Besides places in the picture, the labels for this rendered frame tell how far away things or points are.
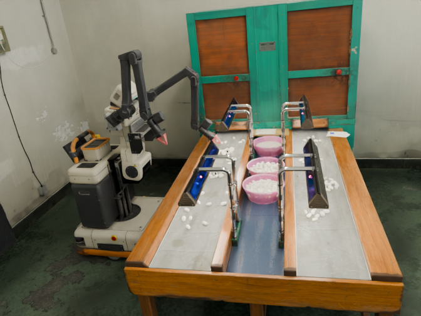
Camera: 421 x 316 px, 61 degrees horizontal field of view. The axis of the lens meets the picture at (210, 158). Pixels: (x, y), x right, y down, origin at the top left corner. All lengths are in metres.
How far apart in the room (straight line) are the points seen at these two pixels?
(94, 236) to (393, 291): 2.17
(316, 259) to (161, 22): 3.09
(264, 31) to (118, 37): 1.89
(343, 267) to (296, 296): 0.24
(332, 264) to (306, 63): 1.83
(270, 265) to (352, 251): 0.38
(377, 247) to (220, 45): 2.03
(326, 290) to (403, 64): 2.82
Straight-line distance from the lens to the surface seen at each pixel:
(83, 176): 2.85
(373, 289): 1.71
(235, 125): 3.21
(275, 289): 1.70
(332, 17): 3.09
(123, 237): 2.94
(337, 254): 1.80
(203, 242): 1.88
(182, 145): 4.42
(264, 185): 2.34
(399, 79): 4.09
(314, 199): 1.52
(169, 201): 2.23
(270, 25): 3.08
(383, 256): 1.79
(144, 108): 2.42
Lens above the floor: 1.85
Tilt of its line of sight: 23 degrees down
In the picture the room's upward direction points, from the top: 6 degrees counter-clockwise
